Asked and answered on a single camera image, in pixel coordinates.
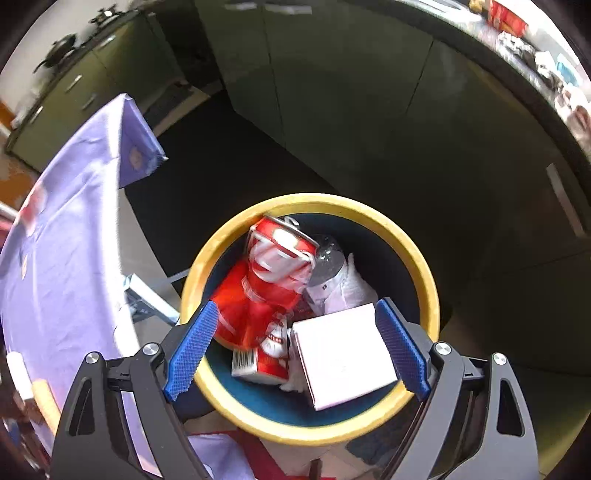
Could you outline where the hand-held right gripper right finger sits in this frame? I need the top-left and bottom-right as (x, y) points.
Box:
(375, 298), (541, 480)

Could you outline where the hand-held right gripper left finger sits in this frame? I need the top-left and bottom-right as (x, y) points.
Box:
(50, 301), (220, 480)

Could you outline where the pale purple cardboard box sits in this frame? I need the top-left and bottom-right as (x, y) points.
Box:
(290, 302), (400, 412)

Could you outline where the white tissue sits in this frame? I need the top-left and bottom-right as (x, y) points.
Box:
(342, 253), (378, 317)

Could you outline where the small red white carton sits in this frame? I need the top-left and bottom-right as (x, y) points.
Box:
(231, 318), (294, 386)

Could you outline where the clear plastic bottle white label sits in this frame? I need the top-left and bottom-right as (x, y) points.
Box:
(305, 234), (352, 319)

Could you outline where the red cola can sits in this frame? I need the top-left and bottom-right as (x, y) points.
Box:
(245, 215), (320, 315)

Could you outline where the yellow-rimmed trash bin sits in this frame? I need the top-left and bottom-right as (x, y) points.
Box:
(179, 194), (440, 446)

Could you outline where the red snack wrapper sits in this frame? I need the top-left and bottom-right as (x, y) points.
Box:
(210, 258), (296, 352)

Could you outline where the metal table leg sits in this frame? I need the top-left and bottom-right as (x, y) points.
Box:
(124, 273), (182, 326)

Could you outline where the brown-lid jar orange label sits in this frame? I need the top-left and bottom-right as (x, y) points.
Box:
(32, 379), (63, 432)

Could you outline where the purple floral tablecloth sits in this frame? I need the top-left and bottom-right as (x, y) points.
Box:
(0, 92), (259, 480)

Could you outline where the white supplement bottle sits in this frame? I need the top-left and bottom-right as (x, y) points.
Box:
(6, 352), (35, 402)

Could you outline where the dark lower cabinet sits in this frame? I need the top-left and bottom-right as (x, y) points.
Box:
(194, 0), (591, 370)

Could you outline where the dark floor mat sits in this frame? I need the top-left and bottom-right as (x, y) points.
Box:
(143, 83), (195, 121)

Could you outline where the black kitchen countertop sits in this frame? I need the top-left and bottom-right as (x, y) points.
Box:
(397, 0), (591, 162)

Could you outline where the green lower cabinet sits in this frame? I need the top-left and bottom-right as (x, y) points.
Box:
(4, 9), (185, 162)

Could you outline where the blue cup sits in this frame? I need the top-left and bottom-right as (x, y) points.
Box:
(556, 55), (583, 84)

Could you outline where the black wok with lid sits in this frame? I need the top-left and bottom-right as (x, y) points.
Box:
(32, 34), (79, 72)

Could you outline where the red instant noodle cup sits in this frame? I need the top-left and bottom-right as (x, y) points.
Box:
(489, 0), (527, 33)

